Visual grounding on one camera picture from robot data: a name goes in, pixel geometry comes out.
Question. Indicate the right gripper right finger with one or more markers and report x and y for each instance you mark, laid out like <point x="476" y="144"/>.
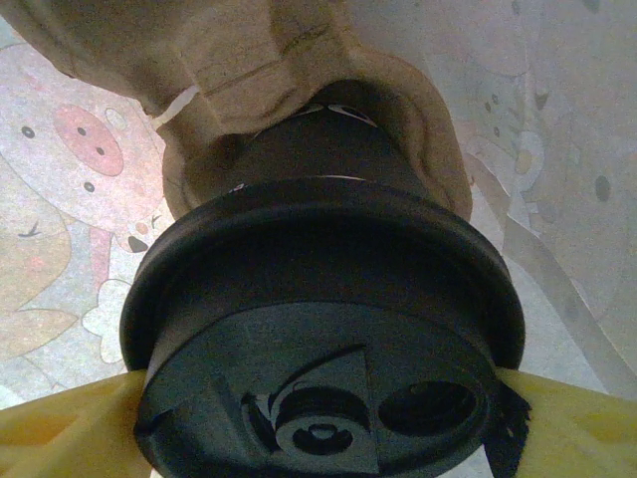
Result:
<point x="582" y="428"/>

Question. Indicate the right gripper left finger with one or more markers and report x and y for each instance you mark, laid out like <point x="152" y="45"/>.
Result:
<point x="60" y="433"/>

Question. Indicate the animal print paper gift bag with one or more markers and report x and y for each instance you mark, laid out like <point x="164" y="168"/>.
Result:
<point x="572" y="149"/>

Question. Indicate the black plastic cup lid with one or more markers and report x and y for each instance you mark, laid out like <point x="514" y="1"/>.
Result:
<point x="323" y="309"/>

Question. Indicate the black paper coffee cup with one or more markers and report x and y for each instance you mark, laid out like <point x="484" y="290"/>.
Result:
<point x="328" y="149"/>

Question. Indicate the brown pulp cup carrier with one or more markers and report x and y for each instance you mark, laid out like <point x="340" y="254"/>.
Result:
<point x="239" y="60"/>

